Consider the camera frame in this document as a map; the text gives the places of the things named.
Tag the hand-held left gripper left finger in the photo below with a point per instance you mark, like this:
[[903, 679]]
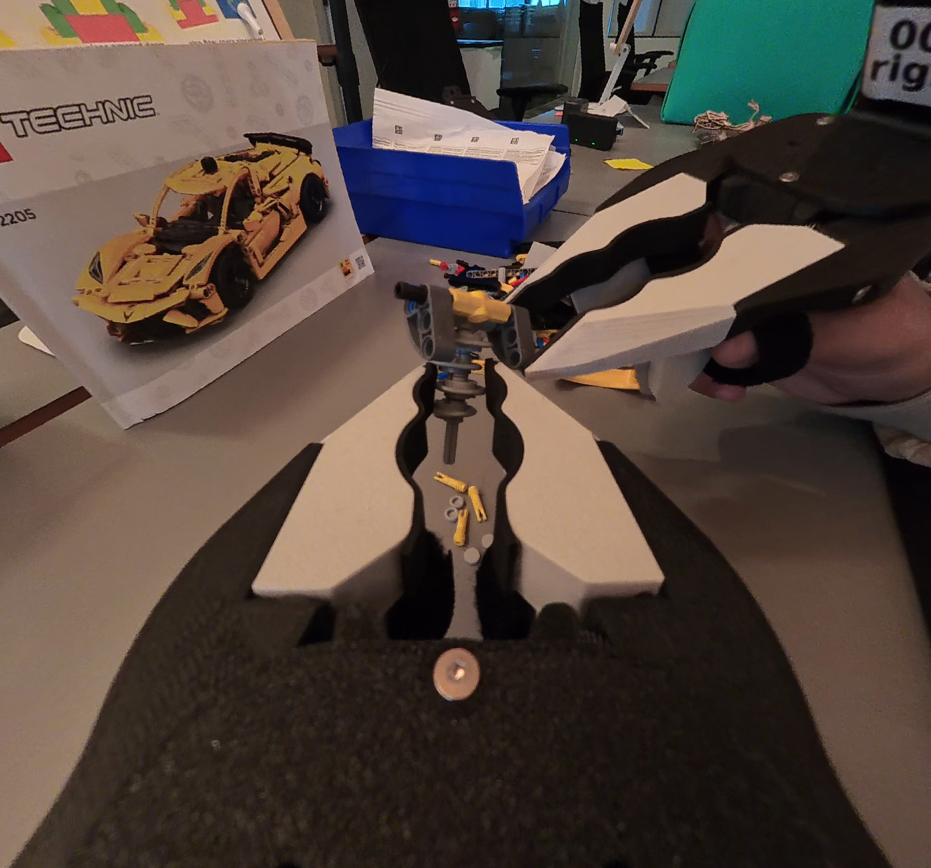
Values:
[[334, 519]]

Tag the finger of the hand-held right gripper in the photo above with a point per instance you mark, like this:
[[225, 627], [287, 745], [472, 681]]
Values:
[[654, 323], [640, 217]]

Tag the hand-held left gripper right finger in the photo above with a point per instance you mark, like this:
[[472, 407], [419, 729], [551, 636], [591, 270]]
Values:
[[582, 519]]

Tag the yellow toy pin connector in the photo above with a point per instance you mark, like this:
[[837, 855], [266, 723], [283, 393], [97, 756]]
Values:
[[477, 503], [449, 480], [460, 528]]

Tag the grey toy brick assembly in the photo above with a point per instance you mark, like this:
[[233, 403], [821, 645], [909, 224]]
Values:
[[458, 330]]

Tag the person's right forearm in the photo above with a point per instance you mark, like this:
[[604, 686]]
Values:
[[902, 424]]

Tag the grey desk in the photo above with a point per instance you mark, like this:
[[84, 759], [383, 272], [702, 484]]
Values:
[[764, 519]]

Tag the person's right hand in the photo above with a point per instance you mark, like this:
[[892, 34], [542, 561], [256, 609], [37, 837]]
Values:
[[873, 352]]

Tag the yellow paper slip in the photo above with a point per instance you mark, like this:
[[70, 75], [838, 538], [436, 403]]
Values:
[[629, 163]]

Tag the small black box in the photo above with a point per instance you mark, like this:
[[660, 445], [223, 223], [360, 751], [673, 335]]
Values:
[[588, 126]]

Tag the teal folding bin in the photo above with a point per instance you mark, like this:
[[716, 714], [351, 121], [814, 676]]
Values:
[[764, 46]]

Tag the pile of toy bricks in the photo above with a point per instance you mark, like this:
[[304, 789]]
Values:
[[480, 270]]

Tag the blue storage bin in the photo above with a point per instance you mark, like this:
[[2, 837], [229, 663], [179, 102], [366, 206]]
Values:
[[436, 206]]

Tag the blue bin with papers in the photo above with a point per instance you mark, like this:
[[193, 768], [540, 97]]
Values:
[[451, 134]]

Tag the white instruction booklet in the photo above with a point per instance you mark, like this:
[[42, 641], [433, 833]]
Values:
[[182, 228]]

